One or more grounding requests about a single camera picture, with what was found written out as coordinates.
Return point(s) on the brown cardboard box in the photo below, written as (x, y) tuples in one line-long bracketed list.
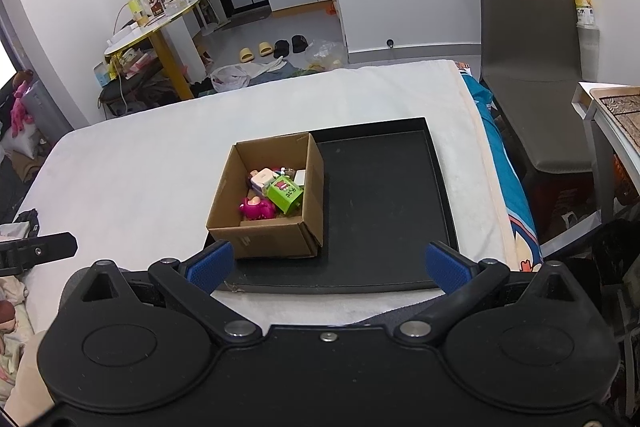
[(270, 242)]

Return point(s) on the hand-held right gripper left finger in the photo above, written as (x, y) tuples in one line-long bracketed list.
[(210, 264)]

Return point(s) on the printed blanket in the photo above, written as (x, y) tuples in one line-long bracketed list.
[(10, 357)]

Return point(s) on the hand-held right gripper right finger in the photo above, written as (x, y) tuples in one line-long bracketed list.
[(447, 269)]

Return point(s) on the green cube toy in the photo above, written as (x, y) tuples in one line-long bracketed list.
[(285, 197)]

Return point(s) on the green bottle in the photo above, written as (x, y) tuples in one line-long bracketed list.
[(134, 7)]

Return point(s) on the metal side table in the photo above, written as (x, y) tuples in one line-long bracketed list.
[(600, 157)]

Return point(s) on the blue printed bedsheet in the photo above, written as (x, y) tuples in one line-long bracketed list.
[(520, 217)]

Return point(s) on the lavender white toy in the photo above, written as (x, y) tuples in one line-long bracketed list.
[(262, 179)]

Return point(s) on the brown-haired doll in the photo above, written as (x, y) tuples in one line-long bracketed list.
[(5, 314)]

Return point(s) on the yellow-legged round table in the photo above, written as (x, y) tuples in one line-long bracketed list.
[(169, 59)]

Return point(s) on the black slipper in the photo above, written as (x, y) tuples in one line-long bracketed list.
[(281, 48), (300, 44)]

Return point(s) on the yellow white packet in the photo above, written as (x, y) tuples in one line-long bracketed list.
[(584, 9)]

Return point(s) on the pink plush toy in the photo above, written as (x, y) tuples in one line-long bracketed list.
[(20, 107)]

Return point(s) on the black stool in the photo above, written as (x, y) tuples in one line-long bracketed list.
[(130, 89)]

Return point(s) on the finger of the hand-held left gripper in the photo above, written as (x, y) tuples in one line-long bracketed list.
[(45, 247)]

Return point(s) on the black tray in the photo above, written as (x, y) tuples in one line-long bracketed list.
[(380, 217)]

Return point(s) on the pink dinosaur figurine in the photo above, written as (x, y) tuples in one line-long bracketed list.
[(255, 208)]

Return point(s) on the blue tissue box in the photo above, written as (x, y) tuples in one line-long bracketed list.
[(102, 74)]

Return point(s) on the blue figurine with cup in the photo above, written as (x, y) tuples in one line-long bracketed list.
[(285, 170)]

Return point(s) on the brown carton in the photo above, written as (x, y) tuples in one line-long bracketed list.
[(156, 4)]

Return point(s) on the yellow slipper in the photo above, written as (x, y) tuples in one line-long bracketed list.
[(247, 54), (265, 48)]

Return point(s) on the clear plastic bag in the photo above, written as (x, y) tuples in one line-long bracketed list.
[(325, 54)]

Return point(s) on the grey chair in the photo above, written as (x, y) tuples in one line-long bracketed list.
[(530, 32)]

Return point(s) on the beige cloth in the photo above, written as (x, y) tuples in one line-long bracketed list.
[(30, 382)]

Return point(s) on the white plastic bag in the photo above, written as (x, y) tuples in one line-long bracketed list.
[(230, 77)]

